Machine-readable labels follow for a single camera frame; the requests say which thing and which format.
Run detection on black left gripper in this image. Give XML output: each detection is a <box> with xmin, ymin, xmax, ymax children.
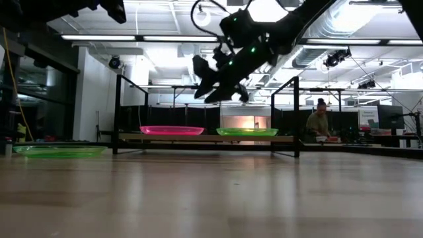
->
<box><xmin>0</xmin><ymin>0</ymin><xmax>127</xmax><ymax>32</ymax></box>

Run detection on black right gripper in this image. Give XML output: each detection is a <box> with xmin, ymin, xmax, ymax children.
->
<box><xmin>193</xmin><ymin>42</ymin><xmax>278</xmax><ymax>104</ymax></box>

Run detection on translucent green plastic plate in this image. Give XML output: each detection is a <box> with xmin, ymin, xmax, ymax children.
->
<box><xmin>215</xmin><ymin>128</ymin><xmax>279</xmax><ymax>137</ymax></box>
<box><xmin>13</xmin><ymin>145</ymin><xmax>108</xmax><ymax>159</ymax></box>

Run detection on black metal wooden board shelf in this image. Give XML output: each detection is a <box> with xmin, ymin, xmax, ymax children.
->
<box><xmin>112</xmin><ymin>74</ymin><xmax>301</xmax><ymax>159</ymax></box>

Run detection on overhead LED light bar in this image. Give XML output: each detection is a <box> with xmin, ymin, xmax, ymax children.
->
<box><xmin>61</xmin><ymin>34</ymin><xmax>423</xmax><ymax>46</ymax></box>

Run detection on black room divider panels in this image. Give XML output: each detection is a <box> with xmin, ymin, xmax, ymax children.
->
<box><xmin>273</xmin><ymin>108</ymin><xmax>360</xmax><ymax>141</ymax></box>
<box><xmin>119</xmin><ymin>104</ymin><xmax>221</xmax><ymax>135</ymax></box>

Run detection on person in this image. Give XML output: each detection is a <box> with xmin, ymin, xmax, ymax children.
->
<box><xmin>305</xmin><ymin>97</ymin><xmax>332</xmax><ymax>143</ymax></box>

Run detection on yellow background item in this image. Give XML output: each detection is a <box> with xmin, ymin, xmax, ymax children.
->
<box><xmin>17</xmin><ymin>122</ymin><xmax>27</xmax><ymax>143</ymax></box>

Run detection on white poster sign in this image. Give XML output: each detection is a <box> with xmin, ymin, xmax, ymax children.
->
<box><xmin>359</xmin><ymin>108</ymin><xmax>379</xmax><ymax>128</ymax></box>

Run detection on black computer monitor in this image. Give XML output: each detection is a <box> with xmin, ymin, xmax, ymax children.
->
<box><xmin>377</xmin><ymin>104</ymin><xmax>405</xmax><ymax>130</ymax></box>

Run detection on black background rig frame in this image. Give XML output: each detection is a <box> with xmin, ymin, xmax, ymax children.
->
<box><xmin>171</xmin><ymin>84</ymin><xmax>223</xmax><ymax>112</ymax></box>

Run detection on white ring ceiling fixture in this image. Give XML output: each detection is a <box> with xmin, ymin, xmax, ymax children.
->
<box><xmin>194</xmin><ymin>8</ymin><xmax>212</xmax><ymax>27</ymax></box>

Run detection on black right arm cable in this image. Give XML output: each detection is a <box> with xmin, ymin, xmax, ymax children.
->
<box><xmin>190</xmin><ymin>0</ymin><xmax>232</xmax><ymax>39</ymax></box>

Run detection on yellow cable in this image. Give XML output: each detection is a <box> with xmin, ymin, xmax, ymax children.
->
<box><xmin>2</xmin><ymin>28</ymin><xmax>35</xmax><ymax>142</ymax></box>

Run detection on silver ventilation duct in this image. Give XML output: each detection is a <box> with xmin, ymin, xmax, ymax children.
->
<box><xmin>292</xmin><ymin>0</ymin><xmax>376</xmax><ymax>69</ymax></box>

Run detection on black aluminium rig frame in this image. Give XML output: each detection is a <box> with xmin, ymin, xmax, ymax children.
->
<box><xmin>9</xmin><ymin>141</ymin><xmax>423</xmax><ymax>160</ymax></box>

